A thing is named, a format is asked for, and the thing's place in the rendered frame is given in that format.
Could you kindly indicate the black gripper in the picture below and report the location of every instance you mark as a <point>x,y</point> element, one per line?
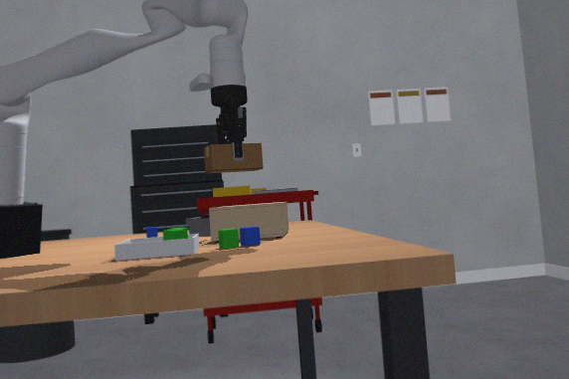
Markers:
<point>233,119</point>

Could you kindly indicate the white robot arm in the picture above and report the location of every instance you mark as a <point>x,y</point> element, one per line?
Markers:
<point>92,49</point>

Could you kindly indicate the blue block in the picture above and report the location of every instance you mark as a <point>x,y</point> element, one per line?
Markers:
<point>151,232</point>
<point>250,236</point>

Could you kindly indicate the brown cardboard box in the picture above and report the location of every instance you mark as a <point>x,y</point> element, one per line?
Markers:
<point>218,158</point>

